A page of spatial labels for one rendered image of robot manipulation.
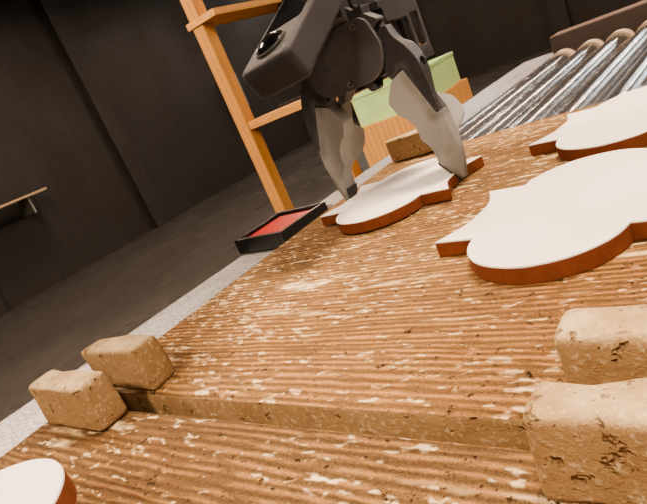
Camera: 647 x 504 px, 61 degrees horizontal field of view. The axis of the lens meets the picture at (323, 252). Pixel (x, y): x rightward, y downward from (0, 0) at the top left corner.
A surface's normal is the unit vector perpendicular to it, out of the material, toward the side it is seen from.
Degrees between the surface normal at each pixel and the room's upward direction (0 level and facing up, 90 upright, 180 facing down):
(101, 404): 88
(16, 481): 0
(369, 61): 89
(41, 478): 0
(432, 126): 89
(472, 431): 90
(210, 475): 0
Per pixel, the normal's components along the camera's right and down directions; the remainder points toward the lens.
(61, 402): -0.52, 0.46
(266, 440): -0.39, -0.88
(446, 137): 0.14, 0.38
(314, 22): 0.74, -0.18
